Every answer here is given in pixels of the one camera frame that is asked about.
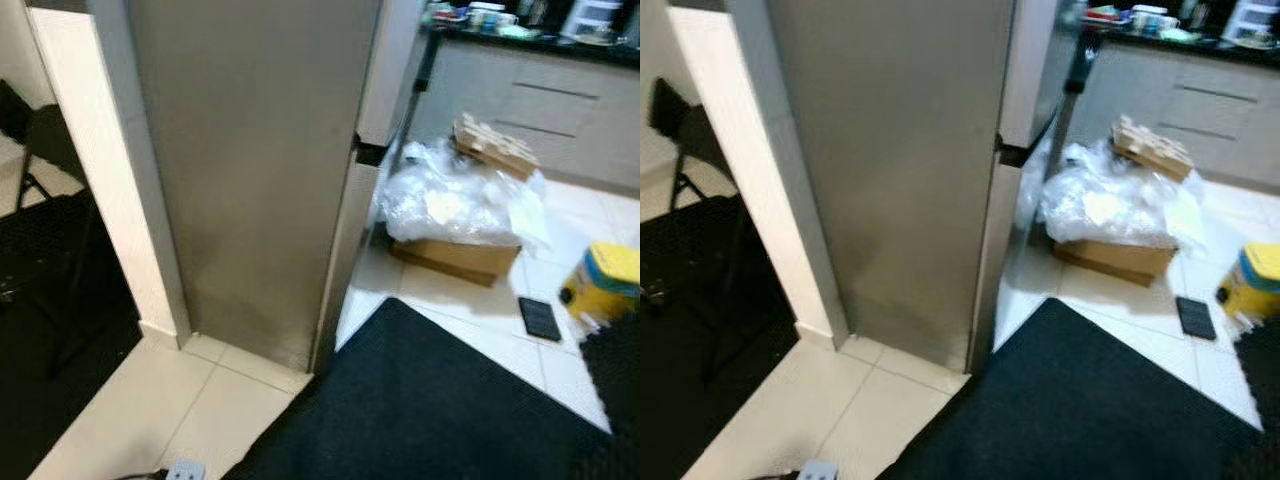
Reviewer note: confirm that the stainless steel fridge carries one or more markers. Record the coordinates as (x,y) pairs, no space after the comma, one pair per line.
(250,180)
(900,180)

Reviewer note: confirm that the stainless fridge compartment door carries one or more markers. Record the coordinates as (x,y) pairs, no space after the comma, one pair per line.
(990,270)
(345,260)

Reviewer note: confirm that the flat black bathroom scale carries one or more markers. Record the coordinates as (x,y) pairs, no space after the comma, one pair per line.
(1196,318)
(540,320)

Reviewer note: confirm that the grey kitchen cabinet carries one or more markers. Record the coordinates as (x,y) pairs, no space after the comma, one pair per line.
(1210,110)
(560,110)

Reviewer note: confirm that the black foam puzzle mat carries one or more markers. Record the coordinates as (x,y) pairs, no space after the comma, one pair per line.
(615,400)
(1262,400)

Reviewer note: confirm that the tan cardboard egg tray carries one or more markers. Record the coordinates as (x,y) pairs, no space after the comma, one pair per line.
(495,148)
(1150,148)

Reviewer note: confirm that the brown cardboard box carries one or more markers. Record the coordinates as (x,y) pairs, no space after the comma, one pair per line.
(1120,262)
(460,262)

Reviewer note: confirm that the crumpled clear plastic bags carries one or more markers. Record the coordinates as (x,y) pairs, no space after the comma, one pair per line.
(450,200)
(1105,200)

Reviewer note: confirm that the white dish rack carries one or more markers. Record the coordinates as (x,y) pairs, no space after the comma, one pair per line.
(597,22)
(1255,22)

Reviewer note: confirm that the teal cloth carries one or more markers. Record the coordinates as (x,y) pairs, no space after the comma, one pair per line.
(1180,35)
(517,32)

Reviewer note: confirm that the white mug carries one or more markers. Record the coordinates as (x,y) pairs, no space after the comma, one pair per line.
(1155,18)
(492,17)

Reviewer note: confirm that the large black floor mat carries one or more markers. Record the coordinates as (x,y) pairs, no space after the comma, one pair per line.
(420,410)
(1070,410)

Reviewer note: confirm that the red plastic container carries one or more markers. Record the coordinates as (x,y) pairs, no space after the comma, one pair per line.
(1105,14)
(450,14)

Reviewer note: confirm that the stainless freezer door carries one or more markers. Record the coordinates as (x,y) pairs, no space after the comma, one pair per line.
(1030,70)
(390,70)

